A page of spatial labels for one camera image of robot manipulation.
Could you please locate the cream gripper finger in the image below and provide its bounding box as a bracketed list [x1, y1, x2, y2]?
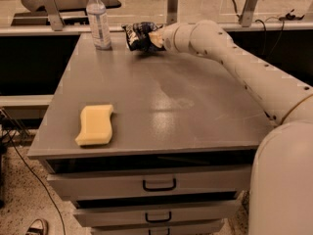
[149, 30, 163, 48]

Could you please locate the blue chip bag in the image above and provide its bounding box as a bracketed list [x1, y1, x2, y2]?
[122, 22, 165, 52]

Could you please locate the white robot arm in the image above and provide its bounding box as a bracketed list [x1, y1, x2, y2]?
[149, 20, 313, 235]

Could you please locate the clear plastic water bottle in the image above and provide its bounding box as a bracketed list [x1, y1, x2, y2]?
[86, 0, 112, 50]

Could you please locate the grey drawer cabinet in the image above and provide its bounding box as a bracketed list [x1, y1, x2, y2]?
[28, 33, 271, 235]

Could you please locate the yellow sponge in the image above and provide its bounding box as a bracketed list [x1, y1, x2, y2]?
[75, 105, 113, 146]

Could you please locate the sneaker shoe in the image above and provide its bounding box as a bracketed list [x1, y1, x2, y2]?
[24, 218, 48, 235]

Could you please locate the middle metal bracket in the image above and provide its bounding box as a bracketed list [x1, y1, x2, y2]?
[166, 0, 178, 24]

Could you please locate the metal bracket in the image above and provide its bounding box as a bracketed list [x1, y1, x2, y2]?
[239, 0, 258, 27]
[42, 0, 64, 31]
[166, 0, 178, 24]

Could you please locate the right metal bracket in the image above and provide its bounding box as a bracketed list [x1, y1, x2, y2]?
[239, 0, 258, 27]

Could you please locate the left metal bracket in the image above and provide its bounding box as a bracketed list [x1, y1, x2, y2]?
[42, 0, 64, 31]

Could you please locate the black cable on ledge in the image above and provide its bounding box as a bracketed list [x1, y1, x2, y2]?
[253, 9, 298, 51]

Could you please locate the top drawer black handle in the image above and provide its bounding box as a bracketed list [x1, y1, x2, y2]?
[142, 179, 177, 192]

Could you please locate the drawer black handle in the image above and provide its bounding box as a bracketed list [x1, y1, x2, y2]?
[142, 179, 177, 192]
[145, 211, 172, 223]

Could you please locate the middle drawer black handle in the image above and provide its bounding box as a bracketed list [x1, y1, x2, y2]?
[145, 211, 172, 223]

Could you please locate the black floor cable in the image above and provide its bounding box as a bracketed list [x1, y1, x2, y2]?
[2, 127, 67, 235]

